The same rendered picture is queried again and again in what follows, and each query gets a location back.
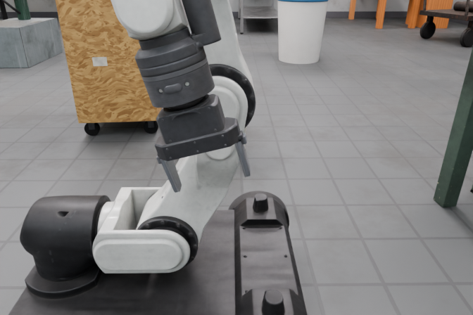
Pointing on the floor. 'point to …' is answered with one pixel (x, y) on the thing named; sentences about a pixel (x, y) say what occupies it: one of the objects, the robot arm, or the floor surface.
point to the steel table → (258, 6)
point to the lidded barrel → (300, 27)
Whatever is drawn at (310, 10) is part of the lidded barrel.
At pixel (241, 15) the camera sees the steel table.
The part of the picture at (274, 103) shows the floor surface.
